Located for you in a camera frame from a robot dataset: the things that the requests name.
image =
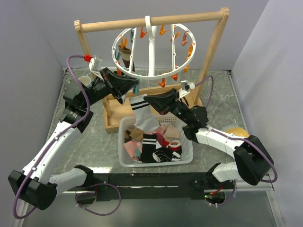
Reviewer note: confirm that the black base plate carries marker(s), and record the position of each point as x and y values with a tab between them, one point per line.
153	185

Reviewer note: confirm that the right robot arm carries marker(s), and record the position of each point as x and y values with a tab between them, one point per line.
252	163

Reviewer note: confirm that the teal clothes peg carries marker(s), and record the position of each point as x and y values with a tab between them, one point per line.
118	56
136	89

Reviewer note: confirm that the cream brown ribbed sock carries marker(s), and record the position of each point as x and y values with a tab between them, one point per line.
125	54

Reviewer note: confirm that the tan brown sock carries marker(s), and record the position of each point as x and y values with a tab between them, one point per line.
135	134

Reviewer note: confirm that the orange clothes peg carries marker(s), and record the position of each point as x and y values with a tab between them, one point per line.
124	42
175	77
162	83

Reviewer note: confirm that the white plastic laundry basket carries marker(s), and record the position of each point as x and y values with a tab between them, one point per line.
186	145

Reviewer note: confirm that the beige folded sock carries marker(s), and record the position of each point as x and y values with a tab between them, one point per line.
171	133

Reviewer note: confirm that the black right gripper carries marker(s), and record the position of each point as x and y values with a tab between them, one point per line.
165	101

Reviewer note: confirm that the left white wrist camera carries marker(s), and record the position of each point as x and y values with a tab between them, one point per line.
95	64

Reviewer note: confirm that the teal right clothes peg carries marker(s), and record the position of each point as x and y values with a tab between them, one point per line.
136	89

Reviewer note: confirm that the red santa sock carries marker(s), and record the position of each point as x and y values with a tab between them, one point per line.
174	146

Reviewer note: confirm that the white round clip hanger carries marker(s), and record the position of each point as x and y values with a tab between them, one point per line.
131	35

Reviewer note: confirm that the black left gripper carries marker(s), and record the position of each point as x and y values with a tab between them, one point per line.
120	85

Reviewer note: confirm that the yellow dish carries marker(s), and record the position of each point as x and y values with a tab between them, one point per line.
236	130

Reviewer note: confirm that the pink sock left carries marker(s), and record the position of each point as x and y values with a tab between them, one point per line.
134	149

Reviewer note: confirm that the wooden hanger stand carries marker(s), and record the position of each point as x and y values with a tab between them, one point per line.
114	114

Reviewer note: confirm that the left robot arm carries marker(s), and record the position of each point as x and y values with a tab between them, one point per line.
35	183

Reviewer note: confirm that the black sock white stripes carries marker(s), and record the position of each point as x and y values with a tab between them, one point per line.
149	146

